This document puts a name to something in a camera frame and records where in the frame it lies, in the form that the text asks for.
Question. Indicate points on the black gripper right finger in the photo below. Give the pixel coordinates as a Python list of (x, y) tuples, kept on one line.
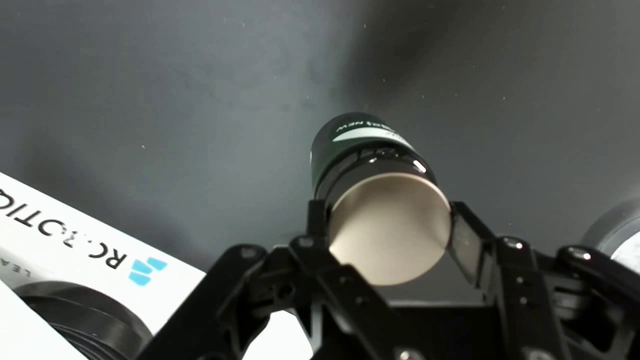
[(574, 305)]

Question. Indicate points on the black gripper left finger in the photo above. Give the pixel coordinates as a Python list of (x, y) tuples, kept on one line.
[(340, 315)]

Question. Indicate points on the dark green bottle tan cap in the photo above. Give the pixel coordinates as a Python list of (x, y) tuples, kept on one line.
[(386, 214)]

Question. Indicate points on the grey round object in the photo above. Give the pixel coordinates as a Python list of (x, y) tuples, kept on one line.
[(617, 234)]

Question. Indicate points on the white Robotiq cardboard box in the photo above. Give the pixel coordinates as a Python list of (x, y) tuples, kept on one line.
[(100, 289)]

